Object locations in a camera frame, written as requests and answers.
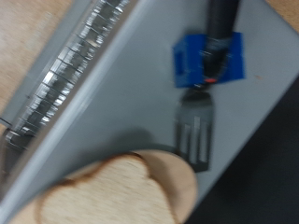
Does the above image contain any white bread slice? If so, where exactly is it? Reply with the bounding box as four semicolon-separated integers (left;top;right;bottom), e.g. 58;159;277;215
36;153;181;224

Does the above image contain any glass oven door with handle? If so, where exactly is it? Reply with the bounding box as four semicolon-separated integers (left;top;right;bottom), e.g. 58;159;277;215
0;0;94;125

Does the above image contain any silver toaster oven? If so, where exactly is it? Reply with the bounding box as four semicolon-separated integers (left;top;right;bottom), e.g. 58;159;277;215
0;0;299;224

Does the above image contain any metal oven rack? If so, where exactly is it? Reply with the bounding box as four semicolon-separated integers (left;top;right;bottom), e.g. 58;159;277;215
4;0;132;151

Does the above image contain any spatula with blue grip block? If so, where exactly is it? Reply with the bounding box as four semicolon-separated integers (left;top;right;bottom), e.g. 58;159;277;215
172;0;247;174

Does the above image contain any wooden cutting board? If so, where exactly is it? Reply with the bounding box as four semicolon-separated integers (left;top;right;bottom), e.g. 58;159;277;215
8;148;199;224

